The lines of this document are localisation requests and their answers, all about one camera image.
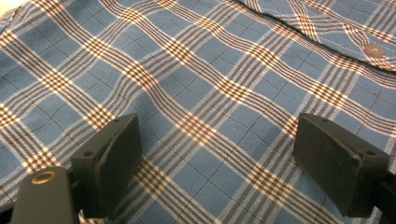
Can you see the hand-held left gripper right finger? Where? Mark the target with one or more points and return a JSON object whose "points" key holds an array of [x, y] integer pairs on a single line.
{"points": [[336, 165]]}

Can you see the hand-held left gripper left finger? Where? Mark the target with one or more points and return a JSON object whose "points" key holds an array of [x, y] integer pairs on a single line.
{"points": [[115, 168]]}

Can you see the blue plaid shirt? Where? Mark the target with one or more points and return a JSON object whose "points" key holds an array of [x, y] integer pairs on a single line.
{"points": [[202, 77]]}

